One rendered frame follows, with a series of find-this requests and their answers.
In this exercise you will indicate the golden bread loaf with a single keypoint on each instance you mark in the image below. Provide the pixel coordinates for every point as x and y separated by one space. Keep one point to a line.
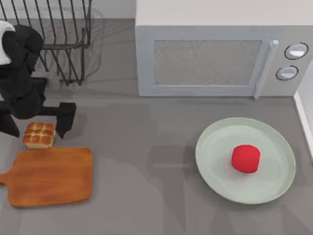
39 135

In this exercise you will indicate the wooden cutting board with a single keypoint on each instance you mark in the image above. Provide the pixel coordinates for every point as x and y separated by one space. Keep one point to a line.
51 176

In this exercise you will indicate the microwave door with window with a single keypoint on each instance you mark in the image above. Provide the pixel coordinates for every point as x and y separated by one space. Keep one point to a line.
146 61

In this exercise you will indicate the pale green plate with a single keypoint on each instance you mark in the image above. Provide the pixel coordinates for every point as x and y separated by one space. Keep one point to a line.
220 151

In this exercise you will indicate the red apple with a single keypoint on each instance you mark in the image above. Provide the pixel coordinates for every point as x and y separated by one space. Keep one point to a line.
245 159

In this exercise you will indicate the pale grey microwave oven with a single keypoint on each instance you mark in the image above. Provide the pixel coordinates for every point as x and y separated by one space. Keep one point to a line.
220 14

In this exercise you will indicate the small microwave knob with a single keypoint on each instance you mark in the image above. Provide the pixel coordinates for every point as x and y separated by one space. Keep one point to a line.
286 72

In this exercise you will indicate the large microwave knob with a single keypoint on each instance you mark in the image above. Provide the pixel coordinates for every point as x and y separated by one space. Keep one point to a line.
296 50

